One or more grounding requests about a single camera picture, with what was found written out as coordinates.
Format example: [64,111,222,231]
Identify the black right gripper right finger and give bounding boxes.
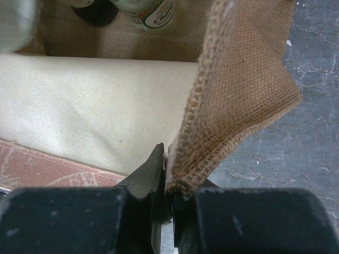
[173,187,335,253]

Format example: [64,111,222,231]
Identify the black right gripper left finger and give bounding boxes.
[1,144,166,253]

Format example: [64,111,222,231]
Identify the burlap canvas tote bag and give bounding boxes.
[1,1,302,193]

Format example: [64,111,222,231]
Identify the red-capped beverage bottle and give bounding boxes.
[69,0,119,27]

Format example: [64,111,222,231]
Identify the brown wooden board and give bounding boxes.
[1,140,125,193]

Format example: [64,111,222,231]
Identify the green soda water bottle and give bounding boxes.
[111,0,175,32]

